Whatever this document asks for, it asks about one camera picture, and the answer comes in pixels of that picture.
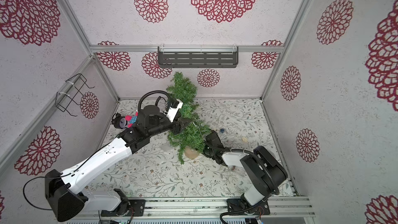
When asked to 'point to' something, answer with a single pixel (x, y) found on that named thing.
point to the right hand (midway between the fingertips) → (193, 144)
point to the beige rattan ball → (244, 139)
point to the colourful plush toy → (131, 120)
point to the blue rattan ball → (222, 130)
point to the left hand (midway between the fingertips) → (186, 117)
